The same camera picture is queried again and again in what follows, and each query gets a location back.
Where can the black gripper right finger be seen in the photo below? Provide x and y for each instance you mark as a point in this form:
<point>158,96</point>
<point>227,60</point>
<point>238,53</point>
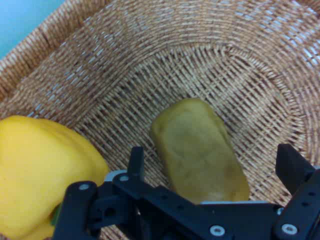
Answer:
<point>297,190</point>

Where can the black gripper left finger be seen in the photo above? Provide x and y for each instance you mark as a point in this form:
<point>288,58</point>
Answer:
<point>117,200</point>

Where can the yellow bell pepper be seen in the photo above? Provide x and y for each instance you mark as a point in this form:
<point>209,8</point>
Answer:
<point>37,175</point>

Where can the olive green toy potato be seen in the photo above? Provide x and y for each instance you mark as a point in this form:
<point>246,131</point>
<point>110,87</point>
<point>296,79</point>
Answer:
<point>197,155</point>

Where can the woven wicker basket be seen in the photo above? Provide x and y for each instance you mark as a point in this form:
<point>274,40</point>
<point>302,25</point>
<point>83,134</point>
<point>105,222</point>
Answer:
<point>155,75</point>

